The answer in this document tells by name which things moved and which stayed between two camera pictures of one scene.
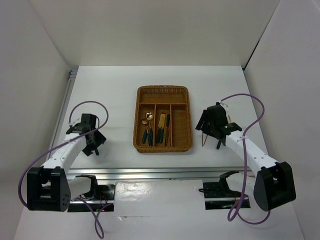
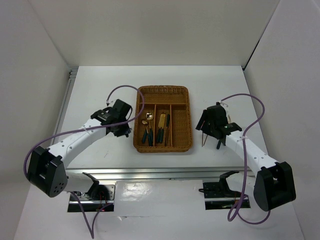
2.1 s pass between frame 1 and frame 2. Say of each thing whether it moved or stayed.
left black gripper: moved
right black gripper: stayed
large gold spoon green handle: stayed
